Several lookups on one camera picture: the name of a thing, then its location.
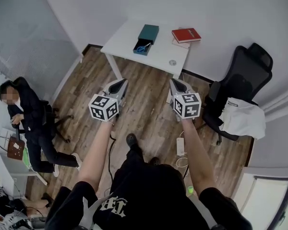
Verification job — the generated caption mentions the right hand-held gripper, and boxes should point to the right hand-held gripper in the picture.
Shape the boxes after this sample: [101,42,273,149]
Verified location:
[169,78,202,121]

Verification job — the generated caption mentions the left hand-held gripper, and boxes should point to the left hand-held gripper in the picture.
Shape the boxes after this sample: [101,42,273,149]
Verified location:
[88,78,129,122]

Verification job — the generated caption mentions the blue-handled scissors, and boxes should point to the blue-handled scissors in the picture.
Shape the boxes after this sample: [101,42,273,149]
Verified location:
[136,42,151,54]

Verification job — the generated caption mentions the person's left forearm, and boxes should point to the person's left forearm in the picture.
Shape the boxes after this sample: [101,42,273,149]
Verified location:
[75,120,116,196]

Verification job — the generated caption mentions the person's right forearm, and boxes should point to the person's right forearm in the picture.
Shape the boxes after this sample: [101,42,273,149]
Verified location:
[181,117,216,195]

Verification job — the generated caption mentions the white table leg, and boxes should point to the white table leg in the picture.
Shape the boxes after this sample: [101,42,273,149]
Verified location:
[105,54,123,80]

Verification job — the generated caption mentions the pale pink notebook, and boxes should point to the pale pink notebook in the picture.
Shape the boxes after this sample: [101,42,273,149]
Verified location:
[171,38,191,49]

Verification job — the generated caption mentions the person's black left shoe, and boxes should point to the person's black left shoe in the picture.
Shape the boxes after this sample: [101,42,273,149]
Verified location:
[126,133,138,150]

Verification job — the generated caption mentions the red hardcover book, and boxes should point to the red hardcover book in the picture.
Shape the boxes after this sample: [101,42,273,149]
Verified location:
[171,27,202,44]

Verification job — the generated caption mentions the white power strip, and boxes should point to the white power strip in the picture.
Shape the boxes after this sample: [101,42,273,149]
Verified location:
[176,138,186,157]

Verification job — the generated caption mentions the white garment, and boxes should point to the white garment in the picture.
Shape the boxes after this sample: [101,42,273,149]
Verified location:
[218,96,266,140]

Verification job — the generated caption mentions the black mesh office chair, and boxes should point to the black mesh office chair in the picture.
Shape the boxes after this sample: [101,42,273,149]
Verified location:
[203,42,274,146]

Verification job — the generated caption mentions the person's black trousers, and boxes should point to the person's black trousers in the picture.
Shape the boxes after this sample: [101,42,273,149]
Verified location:
[126,147,164,171]

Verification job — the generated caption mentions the black swivel chair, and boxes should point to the black swivel chair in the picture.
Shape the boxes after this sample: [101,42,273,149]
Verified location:
[12,99,74,143]

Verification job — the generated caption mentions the glass partition with blinds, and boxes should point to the glass partition with blinds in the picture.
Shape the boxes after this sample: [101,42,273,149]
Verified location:
[0,0,84,79]

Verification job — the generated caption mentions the person's black printed t-shirt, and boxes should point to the person's black printed t-shirt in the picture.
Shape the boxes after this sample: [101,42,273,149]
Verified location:
[45,161,252,230]

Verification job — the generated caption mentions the green bag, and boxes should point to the green bag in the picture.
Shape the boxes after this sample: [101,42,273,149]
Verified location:
[23,147,31,170]

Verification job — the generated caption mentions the brown handbag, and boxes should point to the brown handbag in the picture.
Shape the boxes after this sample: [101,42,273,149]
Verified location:
[0,135,26,161]

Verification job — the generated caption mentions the white desk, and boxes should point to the white desk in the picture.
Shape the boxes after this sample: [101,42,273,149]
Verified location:
[0,152,48,186]

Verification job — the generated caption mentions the white cable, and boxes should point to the white cable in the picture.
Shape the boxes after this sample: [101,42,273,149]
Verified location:
[176,131,190,178]

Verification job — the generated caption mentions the grey harness strap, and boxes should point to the grey harness strap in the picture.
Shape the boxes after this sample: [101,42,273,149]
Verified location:
[81,192,114,230]

